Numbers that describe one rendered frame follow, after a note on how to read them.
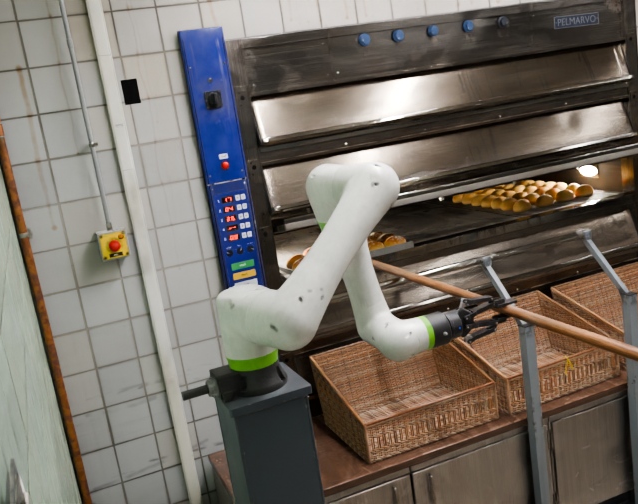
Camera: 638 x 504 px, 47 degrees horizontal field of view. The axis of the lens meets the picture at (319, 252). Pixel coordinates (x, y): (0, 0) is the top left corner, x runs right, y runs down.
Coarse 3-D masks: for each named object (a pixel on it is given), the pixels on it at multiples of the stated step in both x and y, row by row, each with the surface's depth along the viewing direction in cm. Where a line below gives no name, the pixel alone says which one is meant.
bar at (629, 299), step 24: (552, 240) 291; (456, 264) 276; (480, 264) 282; (600, 264) 292; (384, 288) 265; (504, 288) 275; (624, 288) 283; (624, 312) 284; (528, 336) 264; (624, 336) 286; (528, 360) 266; (528, 384) 269; (528, 408) 272
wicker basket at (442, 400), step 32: (352, 352) 302; (448, 352) 301; (320, 384) 291; (384, 384) 305; (416, 384) 310; (448, 384) 308; (480, 384) 283; (352, 416) 265; (384, 416) 293; (416, 416) 264; (448, 416) 269; (480, 416) 275; (352, 448) 271; (384, 448) 261
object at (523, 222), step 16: (560, 208) 342; (576, 208) 340; (592, 208) 343; (496, 224) 330; (512, 224) 328; (528, 224) 331; (432, 240) 317; (448, 240) 316; (464, 240) 319; (384, 256) 306; (400, 256) 309
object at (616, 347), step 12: (384, 264) 276; (408, 276) 258; (420, 276) 252; (432, 288) 244; (444, 288) 236; (456, 288) 232; (504, 312) 208; (516, 312) 203; (528, 312) 200; (540, 324) 194; (552, 324) 190; (564, 324) 187; (576, 336) 182; (588, 336) 178; (600, 336) 175; (600, 348) 175; (612, 348) 171; (624, 348) 168; (636, 348) 165; (636, 360) 165
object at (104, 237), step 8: (96, 232) 259; (104, 232) 256; (112, 232) 257; (120, 232) 257; (104, 240) 256; (112, 240) 257; (120, 240) 258; (104, 248) 256; (120, 248) 258; (128, 248) 260; (104, 256) 257; (112, 256) 258; (120, 256) 259
